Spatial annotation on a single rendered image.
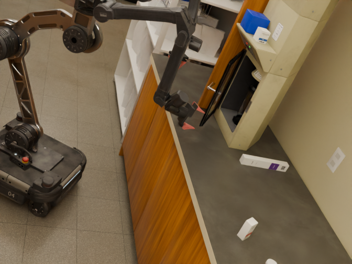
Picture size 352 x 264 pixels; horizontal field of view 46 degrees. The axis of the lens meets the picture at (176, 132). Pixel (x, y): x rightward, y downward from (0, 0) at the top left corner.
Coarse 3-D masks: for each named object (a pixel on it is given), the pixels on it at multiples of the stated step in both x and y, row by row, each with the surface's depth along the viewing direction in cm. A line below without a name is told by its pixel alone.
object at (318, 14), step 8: (288, 0) 198; (296, 0) 191; (304, 0) 186; (312, 0) 184; (320, 0) 185; (328, 0) 186; (336, 0) 196; (296, 8) 190; (304, 8) 186; (312, 8) 187; (320, 8) 187; (328, 8) 192; (304, 16) 188; (312, 16) 189; (320, 16) 190; (328, 16) 204
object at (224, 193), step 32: (160, 64) 284; (192, 64) 304; (192, 96) 261; (192, 160) 204; (224, 160) 215; (288, 160) 239; (192, 192) 187; (224, 192) 192; (256, 192) 202; (288, 192) 212; (224, 224) 174; (288, 224) 190; (320, 224) 199; (224, 256) 160; (256, 256) 166; (288, 256) 172; (320, 256) 180
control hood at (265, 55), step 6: (240, 30) 214; (246, 36) 206; (252, 36) 208; (252, 42) 199; (258, 42) 202; (252, 48) 202; (258, 48) 195; (264, 48) 198; (270, 48) 202; (258, 54) 196; (264, 54) 196; (270, 54) 197; (276, 54) 198; (258, 60) 202; (264, 60) 198; (270, 60) 198; (264, 66) 200; (270, 66) 201
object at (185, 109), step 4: (188, 104) 210; (180, 108) 206; (184, 108) 207; (188, 108) 209; (192, 108) 207; (180, 112) 206; (184, 112) 207; (188, 112) 208; (180, 116) 208; (184, 116) 208; (180, 120) 211; (184, 120) 209
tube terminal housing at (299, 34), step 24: (288, 24) 194; (312, 24) 191; (288, 48) 197; (264, 72) 206; (288, 72) 205; (264, 96) 211; (216, 120) 247; (240, 120) 220; (264, 120) 223; (240, 144) 227
